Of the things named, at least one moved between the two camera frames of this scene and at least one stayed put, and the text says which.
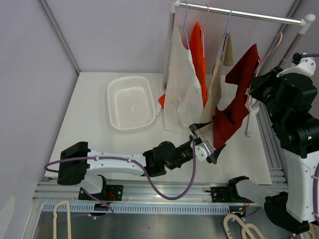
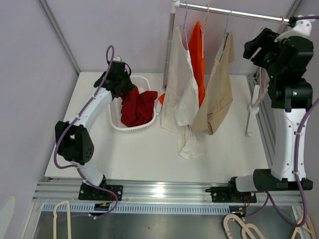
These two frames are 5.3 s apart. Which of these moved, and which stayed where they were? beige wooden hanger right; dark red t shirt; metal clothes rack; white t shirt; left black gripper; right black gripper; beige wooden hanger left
Moved: left black gripper; right black gripper; dark red t shirt
Stayed: beige wooden hanger left; beige wooden hanger right; white t shirt; metal clothes rack
